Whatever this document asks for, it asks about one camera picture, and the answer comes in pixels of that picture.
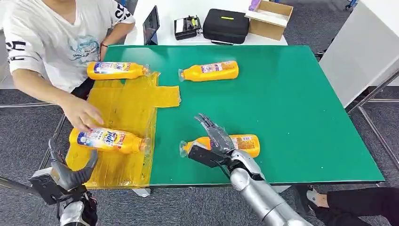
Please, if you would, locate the person's right hand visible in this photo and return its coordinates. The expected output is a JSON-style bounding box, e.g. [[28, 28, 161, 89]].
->
[[59, 96, 105, 133]]

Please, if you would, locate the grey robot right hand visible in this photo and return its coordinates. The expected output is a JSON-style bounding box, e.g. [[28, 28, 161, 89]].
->
[[194, 113, 236, 154]]

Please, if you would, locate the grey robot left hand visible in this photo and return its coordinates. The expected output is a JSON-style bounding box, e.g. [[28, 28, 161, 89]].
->
[[48, 138, 99, 191]]

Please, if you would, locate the orange drink bottle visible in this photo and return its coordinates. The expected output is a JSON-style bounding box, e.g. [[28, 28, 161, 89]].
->
[[179, 134, 261, 159], [87, 61, 151, 81], [68, 127, 151, 155], [178, 61, 239, 83]]

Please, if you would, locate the yellow plastic sheet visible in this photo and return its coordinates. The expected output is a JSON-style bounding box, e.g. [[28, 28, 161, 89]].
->
[[64, 72, 182, 190]]

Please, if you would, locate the green table mat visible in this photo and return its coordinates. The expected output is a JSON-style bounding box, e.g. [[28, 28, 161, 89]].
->
[[103, 45, 384, 187]]

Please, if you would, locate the seated person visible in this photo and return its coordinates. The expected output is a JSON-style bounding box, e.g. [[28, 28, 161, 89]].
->
[[3, 0, 136, 133]]

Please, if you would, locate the black tablet on stand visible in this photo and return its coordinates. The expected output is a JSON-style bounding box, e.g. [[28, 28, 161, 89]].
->
[[143, 5, 160, 46]]

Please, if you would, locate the black zipped carry case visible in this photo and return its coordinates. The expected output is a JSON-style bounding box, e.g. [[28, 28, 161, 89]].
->
[[202, 8, 250, 46]]

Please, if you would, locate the black label printer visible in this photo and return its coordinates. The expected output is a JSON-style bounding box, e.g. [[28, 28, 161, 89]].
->
[[173, 15, 203, 41]]

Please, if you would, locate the open cardboard box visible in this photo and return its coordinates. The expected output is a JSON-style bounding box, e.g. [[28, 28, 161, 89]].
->
[[244, 0, 294, 41]]

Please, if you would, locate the white table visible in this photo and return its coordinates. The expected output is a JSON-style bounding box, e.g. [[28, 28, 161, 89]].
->
[[124, 0, 288, 47]]

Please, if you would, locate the pale table with metal legs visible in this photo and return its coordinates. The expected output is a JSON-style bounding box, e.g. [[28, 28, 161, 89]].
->
[[318, 0, 399, 170]]

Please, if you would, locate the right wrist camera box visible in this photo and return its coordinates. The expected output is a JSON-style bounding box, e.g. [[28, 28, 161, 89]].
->
[[187, 142, 230, 169]]

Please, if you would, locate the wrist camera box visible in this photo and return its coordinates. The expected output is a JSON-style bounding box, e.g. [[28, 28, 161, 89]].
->
[[187, 142, 230, 169], [29, 168, 88, 206]]

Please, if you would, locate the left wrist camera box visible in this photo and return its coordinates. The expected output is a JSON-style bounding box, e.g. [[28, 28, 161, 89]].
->
[[29, 168, 88, 206]]

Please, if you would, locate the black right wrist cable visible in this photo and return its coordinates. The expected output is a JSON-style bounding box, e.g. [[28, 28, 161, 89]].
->
[[212, 160, 232, 179]]

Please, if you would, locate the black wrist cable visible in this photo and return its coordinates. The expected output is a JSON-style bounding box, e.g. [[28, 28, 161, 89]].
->
[[81, 192, 100, 222], [212, 160, 232, 179]]

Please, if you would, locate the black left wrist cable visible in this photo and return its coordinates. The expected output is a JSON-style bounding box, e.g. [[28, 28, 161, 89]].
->
[[81, 192, 100, 222]]

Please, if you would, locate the metal table frame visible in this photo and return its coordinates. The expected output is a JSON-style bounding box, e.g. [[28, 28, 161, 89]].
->
[[0, 102, 68, 197]]

